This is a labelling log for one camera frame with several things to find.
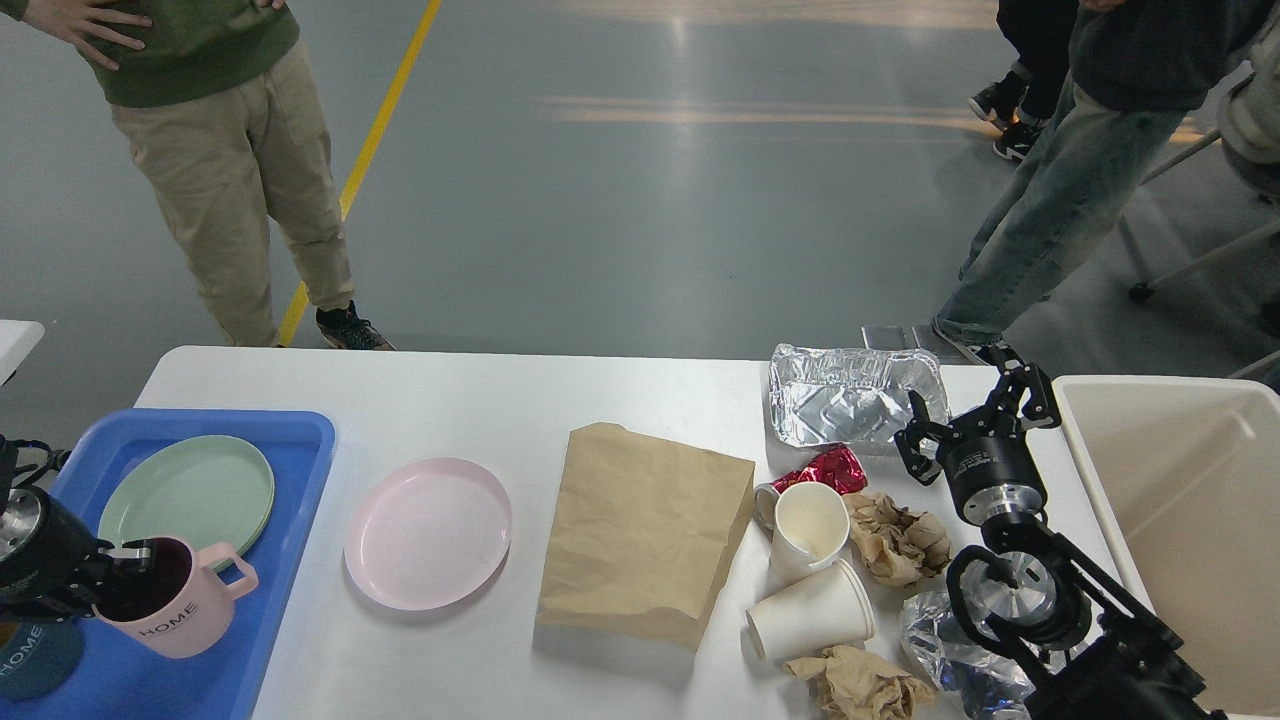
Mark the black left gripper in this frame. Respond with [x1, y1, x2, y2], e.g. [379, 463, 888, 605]
[1, 487, 154, 623]

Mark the pink plate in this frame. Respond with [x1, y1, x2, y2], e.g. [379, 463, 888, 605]
[343, 457, 513, 612]

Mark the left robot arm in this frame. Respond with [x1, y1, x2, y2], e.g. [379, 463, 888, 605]
[1, 438, 155, 624]

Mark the white side table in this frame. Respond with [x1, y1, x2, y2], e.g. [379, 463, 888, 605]
[0, 319, 46, 386]

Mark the blue plastic tray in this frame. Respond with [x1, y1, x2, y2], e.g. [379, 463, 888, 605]
[1, 407, 335, 719]

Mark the crumpled brown paper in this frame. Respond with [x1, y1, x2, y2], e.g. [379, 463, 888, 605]
[842, 492, 954, 588]
[783, 644, 938, 719]

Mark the pink mug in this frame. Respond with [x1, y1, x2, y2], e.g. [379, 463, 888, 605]
[92, 536, 259, 659]

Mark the teal mug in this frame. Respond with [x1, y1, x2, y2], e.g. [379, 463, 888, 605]
[1, 623, 84, 702]

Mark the crumpled brown paper upper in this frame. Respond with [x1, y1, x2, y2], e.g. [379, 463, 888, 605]
[842, 492, 954, 588]

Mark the green plate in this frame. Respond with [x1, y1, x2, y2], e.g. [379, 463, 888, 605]
[97, 436, 276, 555]

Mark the crumpled brown paper lower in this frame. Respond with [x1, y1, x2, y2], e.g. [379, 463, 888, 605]
[783, 644, 938, 719]

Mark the beige plastic bin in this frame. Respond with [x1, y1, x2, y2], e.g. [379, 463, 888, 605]
[1053, 375, 1279, 719]

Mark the upright white paper cup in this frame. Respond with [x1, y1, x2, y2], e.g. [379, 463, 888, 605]
[771, 482, 851, 584]

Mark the brown paper bag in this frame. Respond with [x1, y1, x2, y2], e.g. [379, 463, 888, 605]
[538, 423, 755, 651]

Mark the lying white paper cup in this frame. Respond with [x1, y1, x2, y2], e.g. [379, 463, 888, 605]
[746, 559, 877, 662]

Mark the aluminium foil tray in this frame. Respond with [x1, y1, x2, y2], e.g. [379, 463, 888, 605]
[768, 343, 952, 455]

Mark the person in blue jeans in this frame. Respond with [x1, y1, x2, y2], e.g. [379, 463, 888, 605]
[932, 1, 1275, 368]

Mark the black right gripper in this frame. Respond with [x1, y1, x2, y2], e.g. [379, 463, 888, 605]
[893, 345, 1062, 527]

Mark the person in green sweater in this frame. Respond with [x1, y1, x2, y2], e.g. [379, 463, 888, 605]
[3, 1, 392, 351]

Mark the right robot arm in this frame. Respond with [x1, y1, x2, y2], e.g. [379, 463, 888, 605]
[893, 351, 1225, 719]

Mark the person in black sneakers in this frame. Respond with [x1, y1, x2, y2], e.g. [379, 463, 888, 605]
[968, 1, 1079, 161]

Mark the chair leg with caster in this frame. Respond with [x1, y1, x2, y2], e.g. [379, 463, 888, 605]
[1120, 129, 1280, 306]

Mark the crumpled clear plastic bag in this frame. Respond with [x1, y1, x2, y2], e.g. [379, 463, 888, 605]
[900, 591, 1034, 719]

